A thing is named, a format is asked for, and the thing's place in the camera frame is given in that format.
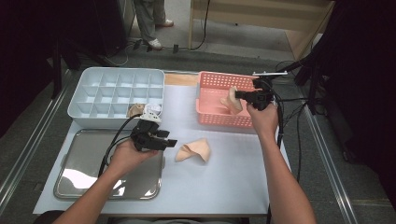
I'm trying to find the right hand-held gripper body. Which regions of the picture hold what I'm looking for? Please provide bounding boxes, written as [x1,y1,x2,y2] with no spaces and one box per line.
[248,70,289,111]

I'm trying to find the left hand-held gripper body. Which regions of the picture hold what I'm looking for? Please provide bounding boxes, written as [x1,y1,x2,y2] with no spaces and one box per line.
[130,111,163,153]

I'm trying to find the peach sock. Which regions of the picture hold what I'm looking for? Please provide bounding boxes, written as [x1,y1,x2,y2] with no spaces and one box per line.
[175,138,212,163]
[219,86,244,116]

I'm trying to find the pink perforated plastic basket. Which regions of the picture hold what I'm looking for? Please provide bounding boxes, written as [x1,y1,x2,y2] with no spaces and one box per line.
[195,70,278,129]

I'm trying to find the white compartment storage box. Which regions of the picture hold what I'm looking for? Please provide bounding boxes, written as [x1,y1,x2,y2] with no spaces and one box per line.
[67,66,166,130]

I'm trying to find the translucent grey box lid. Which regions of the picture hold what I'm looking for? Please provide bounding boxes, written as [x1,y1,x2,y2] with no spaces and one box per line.
[53,129,166,201]

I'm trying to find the person's left hand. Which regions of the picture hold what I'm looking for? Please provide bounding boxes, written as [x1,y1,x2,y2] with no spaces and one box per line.
[106,140,160,180]

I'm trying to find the black tripod stand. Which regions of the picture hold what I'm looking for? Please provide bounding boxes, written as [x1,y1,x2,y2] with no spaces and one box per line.
[268,46,328,116]

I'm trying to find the light wooden cabinet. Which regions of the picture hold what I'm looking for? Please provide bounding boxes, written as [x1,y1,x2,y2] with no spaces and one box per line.
[187,0,335,62]

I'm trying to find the black curtain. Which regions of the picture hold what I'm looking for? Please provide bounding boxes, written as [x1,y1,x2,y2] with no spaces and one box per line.
[311,0,396,209]
[0,0,125,138]

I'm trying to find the black metal stand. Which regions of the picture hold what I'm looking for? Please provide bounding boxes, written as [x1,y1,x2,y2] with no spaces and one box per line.
[50,40,82,100]

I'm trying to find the dark cloth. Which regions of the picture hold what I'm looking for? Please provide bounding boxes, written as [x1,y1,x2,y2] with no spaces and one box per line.
[31,209,64,224]

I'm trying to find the left hand-held gripper black cable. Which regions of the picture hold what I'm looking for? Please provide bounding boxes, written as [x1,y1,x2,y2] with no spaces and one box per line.
[97,113,143,178]

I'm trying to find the hand-held gripper black cable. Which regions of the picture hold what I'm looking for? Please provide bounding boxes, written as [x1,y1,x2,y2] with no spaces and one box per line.
[97,113,143,178]
[265,88,285,224]

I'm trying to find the black floor cables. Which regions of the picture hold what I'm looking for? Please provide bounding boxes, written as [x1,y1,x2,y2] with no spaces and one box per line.
[275,60,316,188]

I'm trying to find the right hand-held gripper black cable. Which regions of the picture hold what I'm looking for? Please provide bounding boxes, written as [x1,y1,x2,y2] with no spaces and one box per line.
[265,88,285,224]

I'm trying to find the black hanging cable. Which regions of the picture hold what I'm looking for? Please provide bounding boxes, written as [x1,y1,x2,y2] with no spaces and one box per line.
[190,0,211,51]

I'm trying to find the metal floor rail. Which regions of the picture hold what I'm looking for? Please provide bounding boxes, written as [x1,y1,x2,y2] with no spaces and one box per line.
[295,85,359,224]
[0,69,73,216]

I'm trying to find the white floor cable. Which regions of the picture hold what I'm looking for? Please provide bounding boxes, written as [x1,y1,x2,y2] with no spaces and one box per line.
[106,43,134,67]

